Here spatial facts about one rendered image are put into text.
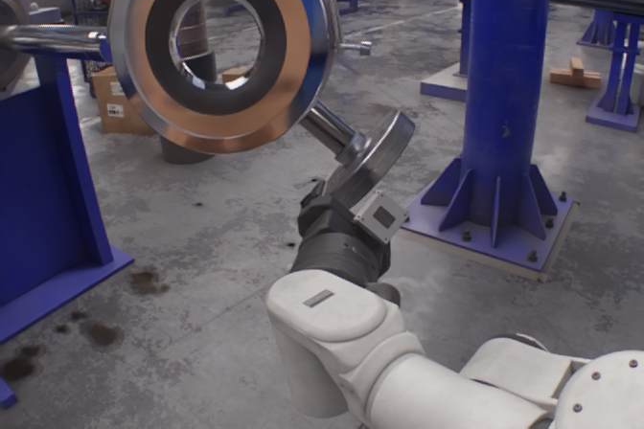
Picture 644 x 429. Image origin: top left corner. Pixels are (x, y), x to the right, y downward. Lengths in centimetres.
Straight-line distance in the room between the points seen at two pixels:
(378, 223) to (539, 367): 34
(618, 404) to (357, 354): 17
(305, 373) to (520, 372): 41
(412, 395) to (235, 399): 131
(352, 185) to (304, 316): 41
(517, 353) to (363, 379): 46
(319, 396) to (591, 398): 24
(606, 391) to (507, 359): 50
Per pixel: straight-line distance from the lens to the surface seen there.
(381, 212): 56
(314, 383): 43
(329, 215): 55
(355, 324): 36
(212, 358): 176
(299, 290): 40
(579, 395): 28
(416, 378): 34
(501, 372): 75
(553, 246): 234
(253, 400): 161
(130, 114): 380
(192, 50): 296
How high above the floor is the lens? 124
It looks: 27 degrees down
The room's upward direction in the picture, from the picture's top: 2 degrees counter-clockwise
